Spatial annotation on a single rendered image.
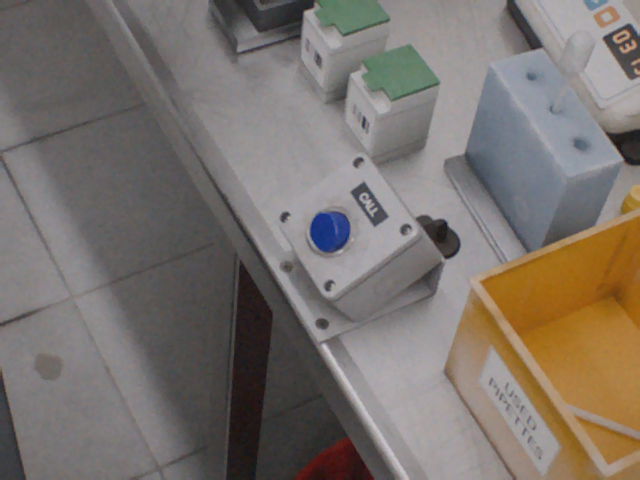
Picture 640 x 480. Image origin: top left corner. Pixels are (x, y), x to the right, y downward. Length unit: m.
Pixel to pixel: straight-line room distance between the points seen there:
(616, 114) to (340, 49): 0.20
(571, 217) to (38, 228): 1.24
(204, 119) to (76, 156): 1.13
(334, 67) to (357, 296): 0.19
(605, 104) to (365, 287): 0.24
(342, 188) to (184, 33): 0.24
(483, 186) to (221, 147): 0.18
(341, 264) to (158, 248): 1.16
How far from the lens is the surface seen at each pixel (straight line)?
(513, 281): 0.73
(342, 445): 1.24
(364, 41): 0.88
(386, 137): 0.85
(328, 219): 0.75
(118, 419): 1.75
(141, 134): 2.04
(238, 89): 0.91
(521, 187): 0.82
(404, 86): 0.83
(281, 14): 0.93
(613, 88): 0.91
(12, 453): 0.97
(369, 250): 0.74
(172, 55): 0.93
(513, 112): 0.80
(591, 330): 0.82
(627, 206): 0.88
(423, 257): 0.77
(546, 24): 0.95
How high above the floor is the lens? 1.54
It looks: 53 degrees down
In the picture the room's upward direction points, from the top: 8 degrees clockwise
